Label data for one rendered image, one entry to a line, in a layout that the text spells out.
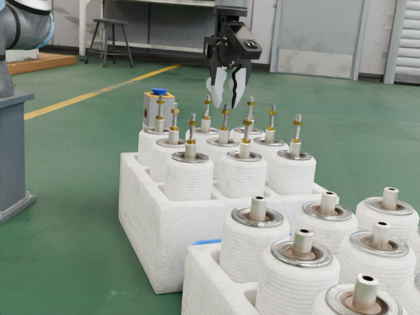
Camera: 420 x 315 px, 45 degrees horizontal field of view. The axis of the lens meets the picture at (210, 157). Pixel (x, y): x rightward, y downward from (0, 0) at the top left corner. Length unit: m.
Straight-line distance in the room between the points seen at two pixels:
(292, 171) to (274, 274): 0.48
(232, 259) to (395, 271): 0.21
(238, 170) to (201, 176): 0.08
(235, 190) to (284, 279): 0.44
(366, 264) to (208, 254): 0.24
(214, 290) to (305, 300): 0.14
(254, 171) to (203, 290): 0.35
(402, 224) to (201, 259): 0.31
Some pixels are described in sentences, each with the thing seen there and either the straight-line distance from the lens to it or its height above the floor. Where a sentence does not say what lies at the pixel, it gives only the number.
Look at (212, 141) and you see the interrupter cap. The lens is 1.15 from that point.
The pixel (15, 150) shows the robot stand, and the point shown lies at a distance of 1.37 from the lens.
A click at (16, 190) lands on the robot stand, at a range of 1.40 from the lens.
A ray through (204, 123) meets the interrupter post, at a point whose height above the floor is 0.27.
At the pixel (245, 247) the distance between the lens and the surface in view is 0.70.
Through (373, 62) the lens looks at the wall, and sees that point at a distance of 6.09.
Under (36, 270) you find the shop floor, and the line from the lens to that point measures 1.11.
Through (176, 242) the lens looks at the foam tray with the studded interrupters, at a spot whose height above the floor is 0.11.
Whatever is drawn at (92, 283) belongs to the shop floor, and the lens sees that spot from 1.05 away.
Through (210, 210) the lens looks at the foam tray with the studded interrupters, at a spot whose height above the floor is 0.17.
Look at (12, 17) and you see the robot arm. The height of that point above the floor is 0.49.
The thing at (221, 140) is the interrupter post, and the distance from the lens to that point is 1.14.
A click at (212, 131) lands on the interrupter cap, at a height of 0.25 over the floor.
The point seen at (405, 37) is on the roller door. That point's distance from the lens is 6.07.
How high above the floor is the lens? 0.52
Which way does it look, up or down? 15 degrees down
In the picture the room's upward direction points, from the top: 5 degrees clockwise
